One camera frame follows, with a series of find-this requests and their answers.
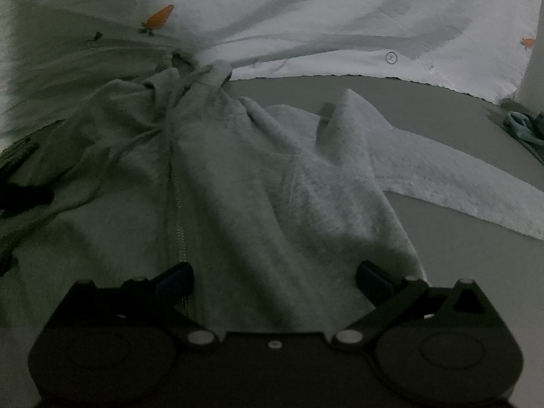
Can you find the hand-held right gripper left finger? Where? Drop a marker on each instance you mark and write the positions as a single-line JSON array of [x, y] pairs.
[[176, 279]]

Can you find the teal crumpled cloth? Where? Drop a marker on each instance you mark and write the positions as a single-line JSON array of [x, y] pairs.
[[525, 129]]

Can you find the white carrot print quilt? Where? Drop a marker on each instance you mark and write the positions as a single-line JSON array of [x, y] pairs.
[[297, 17]]

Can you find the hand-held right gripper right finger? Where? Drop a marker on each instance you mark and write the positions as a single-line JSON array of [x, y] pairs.
[[372, 281]]

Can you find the grey zip hoodie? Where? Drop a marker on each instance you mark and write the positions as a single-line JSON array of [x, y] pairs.
[[255, 178]]

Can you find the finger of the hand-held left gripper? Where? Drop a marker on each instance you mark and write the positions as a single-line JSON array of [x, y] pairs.
[[17, 155], [25, 196]]

